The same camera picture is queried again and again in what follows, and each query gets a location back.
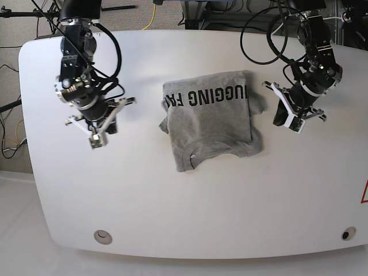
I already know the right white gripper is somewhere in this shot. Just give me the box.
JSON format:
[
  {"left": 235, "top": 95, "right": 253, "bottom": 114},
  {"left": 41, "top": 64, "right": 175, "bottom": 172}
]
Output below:
[{"left": 65, "top": 97, "right": 136, "bottom": 150}]

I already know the table grommet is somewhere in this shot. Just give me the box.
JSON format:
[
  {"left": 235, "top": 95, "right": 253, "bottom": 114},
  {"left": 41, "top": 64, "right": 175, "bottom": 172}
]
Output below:
[
  {"left": 94, "top": 230, "right": 113, "bottom": 245},
  {"left": 342, "top": 227, "right": 357, "bottom": 241}
]

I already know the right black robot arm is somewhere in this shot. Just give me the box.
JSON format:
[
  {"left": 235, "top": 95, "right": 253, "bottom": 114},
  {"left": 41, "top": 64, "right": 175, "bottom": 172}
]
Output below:
[{"left": 55, "top": 1, "right": 135, "bottom": 149}]

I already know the grey T-shirt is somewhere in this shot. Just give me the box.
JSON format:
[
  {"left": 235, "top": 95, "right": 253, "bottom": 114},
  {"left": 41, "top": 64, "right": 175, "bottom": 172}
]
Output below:
[{"left": 159, "top": 71, "right": 266, "bottom": 173}]

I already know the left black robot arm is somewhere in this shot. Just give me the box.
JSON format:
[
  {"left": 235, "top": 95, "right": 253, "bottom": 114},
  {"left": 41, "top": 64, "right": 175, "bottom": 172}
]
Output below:
[{"left": 249, "top": 1, "right": 343, "bottom": 133}]

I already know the left table grommet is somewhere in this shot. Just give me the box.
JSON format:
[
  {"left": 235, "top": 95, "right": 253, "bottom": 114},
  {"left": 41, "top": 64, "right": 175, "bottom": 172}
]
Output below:
[{"left": 94, "top": 230, "right": 113, "bottom": 245}]

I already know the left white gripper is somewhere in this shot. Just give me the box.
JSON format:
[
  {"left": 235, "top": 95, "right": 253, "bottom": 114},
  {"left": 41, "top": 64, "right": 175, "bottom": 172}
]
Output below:
[{"left": 262, "top": 81, "right": 327, "bottom": 133}]

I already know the yellow cable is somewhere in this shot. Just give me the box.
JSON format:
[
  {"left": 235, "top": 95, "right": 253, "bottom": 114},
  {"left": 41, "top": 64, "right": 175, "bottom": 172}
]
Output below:
[{"left": 142, "top": 0, "right": 162, "bottom": 31}]

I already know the black tripod stand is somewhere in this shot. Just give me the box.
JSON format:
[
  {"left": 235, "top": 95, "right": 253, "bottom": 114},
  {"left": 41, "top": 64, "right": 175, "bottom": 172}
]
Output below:
[{"left": 1, "top": 1, "right": 62, "bottom": 38}]

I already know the right table grommet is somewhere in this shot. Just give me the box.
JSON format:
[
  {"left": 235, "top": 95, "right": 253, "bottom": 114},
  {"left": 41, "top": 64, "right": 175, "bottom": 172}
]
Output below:
[{"left": 342, "top": 227, "right": 357, "bottom": 241}]

